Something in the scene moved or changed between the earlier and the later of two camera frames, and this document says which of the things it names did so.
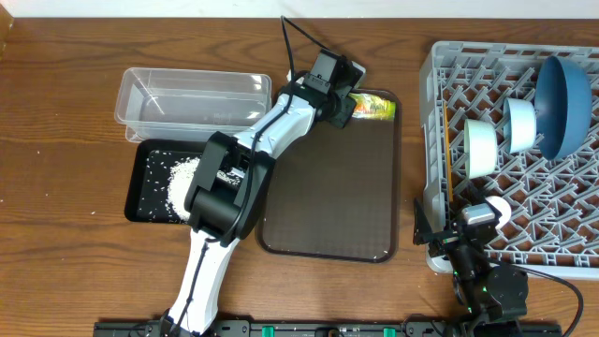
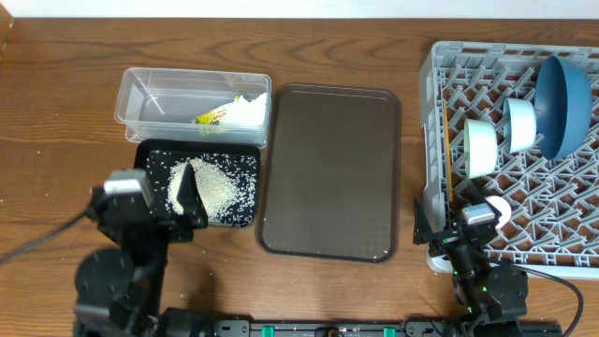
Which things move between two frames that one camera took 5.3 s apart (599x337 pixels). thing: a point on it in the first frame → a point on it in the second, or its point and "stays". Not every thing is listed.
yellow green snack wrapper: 372,107 → 213,116
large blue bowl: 562,108 stays
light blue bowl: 519,125 stays
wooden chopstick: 448,152 stays
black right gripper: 445,241 stays
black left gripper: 340,121 → 194,213
